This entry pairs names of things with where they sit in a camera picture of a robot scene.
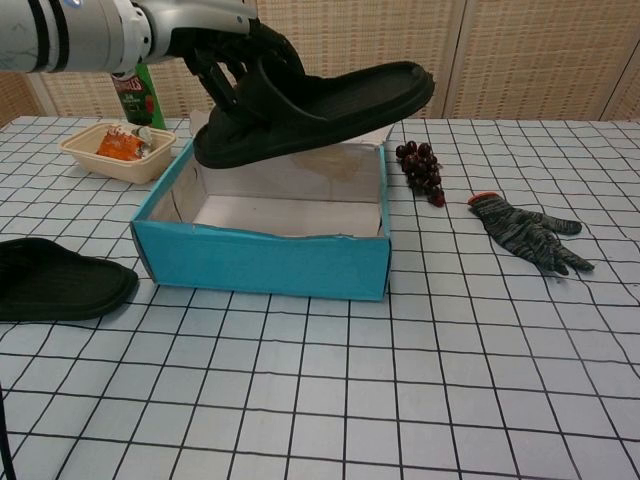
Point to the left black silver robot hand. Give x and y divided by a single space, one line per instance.
200 25

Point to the black rubber slipper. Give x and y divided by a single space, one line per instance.
65 280
350 105

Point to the blue cardboard shoe box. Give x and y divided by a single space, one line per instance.
260 262

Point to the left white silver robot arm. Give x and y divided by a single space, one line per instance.
60 35

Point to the green Pringles can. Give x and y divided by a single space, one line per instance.
145 100

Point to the orange snack packet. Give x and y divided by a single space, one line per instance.
117 147

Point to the beige food tray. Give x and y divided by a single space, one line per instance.
125 167

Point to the dark red grape bunch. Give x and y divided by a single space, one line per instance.
420 167

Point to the woven folding screen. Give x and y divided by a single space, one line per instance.
500 50

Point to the grey knit work glove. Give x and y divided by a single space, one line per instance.
520 230

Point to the blue checked tablecloth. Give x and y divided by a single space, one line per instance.
350 375

